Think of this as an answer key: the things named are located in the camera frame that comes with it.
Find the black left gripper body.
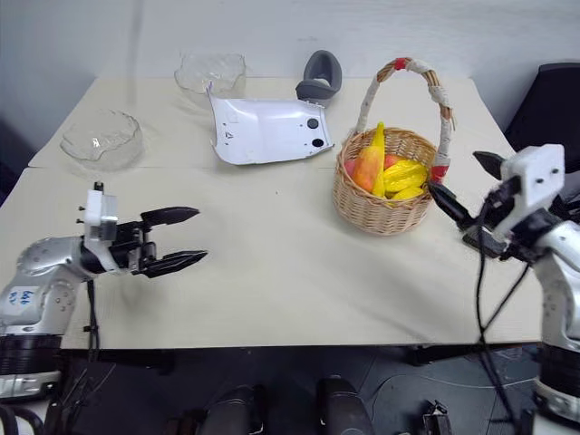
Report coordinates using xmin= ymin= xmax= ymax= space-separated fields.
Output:
xmin=108 ymin=219 xmax=159 ymax=276

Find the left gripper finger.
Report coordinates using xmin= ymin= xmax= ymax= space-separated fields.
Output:
xmin=132 ymin=249 xmax=209 ymax=279
xmin=140 ymin=206 xmax=201 ymax=227

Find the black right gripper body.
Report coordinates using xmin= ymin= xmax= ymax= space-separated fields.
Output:
xmin=460 ymin=176 xmax=522 ymax=262

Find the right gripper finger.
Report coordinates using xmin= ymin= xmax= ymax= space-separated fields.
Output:
xmin=472 ymin=150 xmax=507 ymax=179
xmin=427 ymin=180 xmax=475 ymax=228

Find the small yellow fruit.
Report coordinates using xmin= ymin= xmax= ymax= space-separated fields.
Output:
xmin=389 ymin=185 xmax=426 ymax=201

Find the yellow starfruit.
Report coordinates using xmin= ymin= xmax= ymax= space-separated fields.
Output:
xmin=382 ymin=161 xmax=430 ymax=192

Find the black chair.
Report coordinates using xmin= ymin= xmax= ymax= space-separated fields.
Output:
xmin=503 ymin=62 xmax=580 ymax=174

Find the orange yellow mango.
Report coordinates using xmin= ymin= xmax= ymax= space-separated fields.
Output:
xmin=352 ymin=147 xmax=384 ymax=192

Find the yellow banana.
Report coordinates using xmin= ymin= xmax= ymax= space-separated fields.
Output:
xmin=370 ymin=121 xmax=388 ymax=197

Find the clear glass bowl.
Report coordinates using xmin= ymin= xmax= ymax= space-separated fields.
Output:
xmin=59 ymin=108 xmax=145 ymax=173
xmin=174 ymin=50 xmax=248 ymax=97

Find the white plastic panel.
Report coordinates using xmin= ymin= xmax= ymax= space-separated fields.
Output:
xmin=206 ymin=82 xmax=336 ymax=167

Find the grey padded holder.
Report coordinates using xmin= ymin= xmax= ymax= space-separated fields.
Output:
xmin=295 ymin=49 xmax=343 ymax=109

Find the small dark clamp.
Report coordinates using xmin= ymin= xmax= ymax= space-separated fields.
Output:
xmin=420 ymin=399 xmax=455 ymax=435

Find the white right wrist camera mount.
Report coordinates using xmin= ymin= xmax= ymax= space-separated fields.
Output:
xmin=497 ymin=143 xmax=566 ymax=233

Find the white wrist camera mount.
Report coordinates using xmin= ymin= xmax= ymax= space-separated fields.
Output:
xmin=497 ymin=143 xmax=566 ymax=233
xmin=75 ymin=180 xmax=121 ymax=274

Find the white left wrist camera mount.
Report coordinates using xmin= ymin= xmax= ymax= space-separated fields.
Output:
xmin=75 ymin=180 xmax=121 ymax=274

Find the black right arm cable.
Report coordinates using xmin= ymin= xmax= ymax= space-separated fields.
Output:
xmin=472 ymin=224 xmax=532 ymax=435

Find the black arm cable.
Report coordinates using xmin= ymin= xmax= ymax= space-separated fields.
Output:
xmin=82 ymin=276 xmax=102 ymax=360
xmin=472 ymin=224 xmax=532 ymax=435

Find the wicker basket with handle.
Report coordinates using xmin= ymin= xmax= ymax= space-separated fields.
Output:
xmin=333 ymin=56 xmax=456 ymax=237

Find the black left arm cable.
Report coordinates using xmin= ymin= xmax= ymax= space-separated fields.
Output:
xmin=82 ymin=276 xmax=102 ymax=360

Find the black table bracket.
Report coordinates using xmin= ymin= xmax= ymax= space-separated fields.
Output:
xmin=406 ymin=343 xmax=481 ymax=369

